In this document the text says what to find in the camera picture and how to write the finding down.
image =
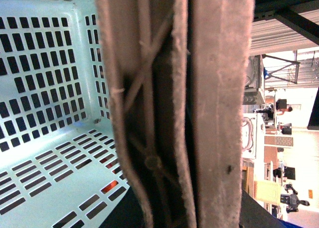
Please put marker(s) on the orange red apple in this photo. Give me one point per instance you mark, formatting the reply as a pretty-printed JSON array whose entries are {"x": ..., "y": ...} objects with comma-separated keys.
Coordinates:
[{"x": 110, "y": 163}]

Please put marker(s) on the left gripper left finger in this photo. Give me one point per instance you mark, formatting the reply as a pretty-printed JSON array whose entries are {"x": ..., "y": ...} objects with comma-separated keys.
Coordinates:
[{"x": 144, "y": 48}]

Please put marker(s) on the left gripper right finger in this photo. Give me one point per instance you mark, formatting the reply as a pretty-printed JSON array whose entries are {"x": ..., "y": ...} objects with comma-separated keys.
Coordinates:
[{"x": 220, "y": 39}]

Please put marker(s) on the black video camera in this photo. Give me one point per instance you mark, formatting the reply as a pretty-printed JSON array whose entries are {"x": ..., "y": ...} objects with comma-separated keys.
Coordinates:
[{"x": 291, "y": 200}]

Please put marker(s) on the light blue plastic basket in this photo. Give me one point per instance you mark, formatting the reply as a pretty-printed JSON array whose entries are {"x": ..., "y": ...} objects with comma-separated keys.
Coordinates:
[{"x": 54, "y": 118}]

